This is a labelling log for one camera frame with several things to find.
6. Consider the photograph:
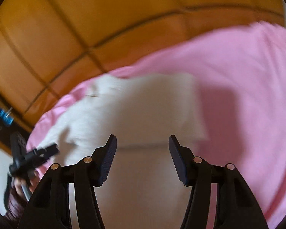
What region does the person's left hand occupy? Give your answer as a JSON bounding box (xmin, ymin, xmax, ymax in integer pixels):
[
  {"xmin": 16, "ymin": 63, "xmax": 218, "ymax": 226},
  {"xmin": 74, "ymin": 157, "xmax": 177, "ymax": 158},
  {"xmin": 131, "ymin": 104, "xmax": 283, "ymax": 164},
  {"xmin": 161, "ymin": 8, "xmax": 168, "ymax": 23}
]
[{"xmin": 13, "ymin": 169, "xmax": 41, "ymax": 196}]

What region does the white knitted sweater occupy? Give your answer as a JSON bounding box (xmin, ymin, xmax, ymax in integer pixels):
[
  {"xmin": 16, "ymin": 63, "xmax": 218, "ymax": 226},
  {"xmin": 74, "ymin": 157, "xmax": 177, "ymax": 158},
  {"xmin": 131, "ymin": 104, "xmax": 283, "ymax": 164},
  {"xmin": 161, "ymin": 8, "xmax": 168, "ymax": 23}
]
[{"xmin": 39, "ymin": 73, "xmax": 210, "ymax": 229}]

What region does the pink bed sheet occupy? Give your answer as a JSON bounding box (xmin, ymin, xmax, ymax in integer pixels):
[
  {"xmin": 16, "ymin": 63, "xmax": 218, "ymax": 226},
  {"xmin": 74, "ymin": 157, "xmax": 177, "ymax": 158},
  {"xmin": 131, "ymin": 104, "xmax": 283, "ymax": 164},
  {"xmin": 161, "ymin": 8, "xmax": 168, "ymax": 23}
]
[{"xmin": 26, "ymin": 21, "xmax": 286, "ymax": 227}]

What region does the person's left forearm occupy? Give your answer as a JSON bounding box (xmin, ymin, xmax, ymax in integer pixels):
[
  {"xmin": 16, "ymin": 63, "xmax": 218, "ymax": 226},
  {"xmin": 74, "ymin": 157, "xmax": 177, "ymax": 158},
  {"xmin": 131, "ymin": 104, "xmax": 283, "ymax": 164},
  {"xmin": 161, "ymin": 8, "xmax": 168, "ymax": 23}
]
[{"xmin": 3, "ymin": 174, "xmax": 30, "ymax": 223}]

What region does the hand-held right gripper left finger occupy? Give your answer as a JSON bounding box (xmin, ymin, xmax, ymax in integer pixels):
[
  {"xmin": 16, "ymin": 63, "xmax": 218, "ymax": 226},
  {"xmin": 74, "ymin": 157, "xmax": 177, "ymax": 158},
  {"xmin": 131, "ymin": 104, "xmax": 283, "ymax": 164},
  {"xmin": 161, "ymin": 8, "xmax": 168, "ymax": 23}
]
[{"xmin": 17, "ymin": 134, "xmax": 117, "ymax": 229}]

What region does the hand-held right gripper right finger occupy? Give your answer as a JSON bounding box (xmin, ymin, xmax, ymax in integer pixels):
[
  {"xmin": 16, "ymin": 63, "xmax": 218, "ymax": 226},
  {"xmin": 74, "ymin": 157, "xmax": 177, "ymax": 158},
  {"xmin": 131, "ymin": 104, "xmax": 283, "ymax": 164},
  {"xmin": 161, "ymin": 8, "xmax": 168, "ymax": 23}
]
[{"xmin": 169, "ymin": 134, "xmax": 268, "ymax": 229}]

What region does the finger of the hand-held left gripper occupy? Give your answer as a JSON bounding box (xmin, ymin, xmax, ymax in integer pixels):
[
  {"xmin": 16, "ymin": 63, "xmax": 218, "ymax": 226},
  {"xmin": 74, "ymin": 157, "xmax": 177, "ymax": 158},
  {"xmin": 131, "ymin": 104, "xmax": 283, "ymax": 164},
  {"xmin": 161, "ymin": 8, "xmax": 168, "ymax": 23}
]
[{"xmin": 26, "ymin": 144, "xmax": 59, "ymax": 167}]

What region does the wooden headboard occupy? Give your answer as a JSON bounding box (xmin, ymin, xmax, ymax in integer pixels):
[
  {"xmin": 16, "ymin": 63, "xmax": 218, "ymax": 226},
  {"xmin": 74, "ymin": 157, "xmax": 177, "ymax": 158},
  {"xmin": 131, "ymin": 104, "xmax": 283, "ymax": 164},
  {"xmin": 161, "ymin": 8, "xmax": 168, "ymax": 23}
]
[{"xmin": 0, "ymin": 0, "xmax": 286, "ymax": 153}]

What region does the blue hanging item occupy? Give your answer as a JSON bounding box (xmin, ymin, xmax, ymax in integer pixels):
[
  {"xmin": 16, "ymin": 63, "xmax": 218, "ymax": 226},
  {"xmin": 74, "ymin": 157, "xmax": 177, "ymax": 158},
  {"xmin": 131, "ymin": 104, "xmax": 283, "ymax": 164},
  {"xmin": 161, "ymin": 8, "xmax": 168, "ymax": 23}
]
[{"xmin": 0, "ymin": 107, "xmax": 15, "ymax": 127}]

